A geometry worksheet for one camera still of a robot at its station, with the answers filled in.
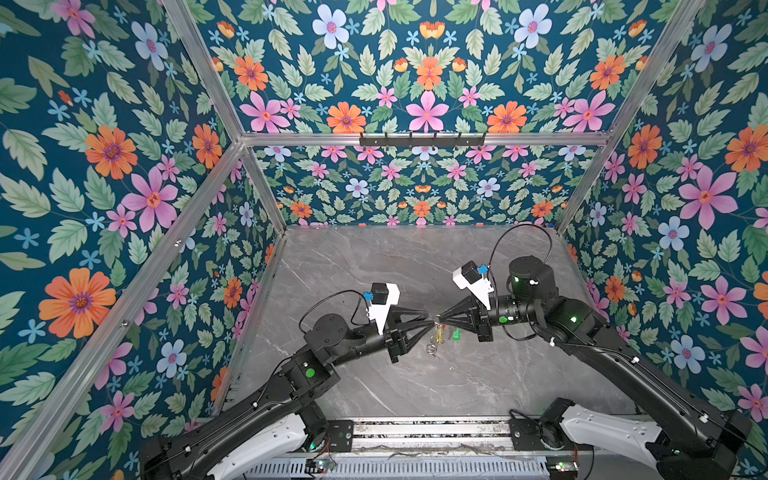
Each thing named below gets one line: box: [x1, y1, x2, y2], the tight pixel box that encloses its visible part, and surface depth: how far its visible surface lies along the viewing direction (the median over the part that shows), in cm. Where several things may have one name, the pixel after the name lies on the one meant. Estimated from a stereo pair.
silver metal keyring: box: [426, 334, 445, 357], surface depth 64 cm
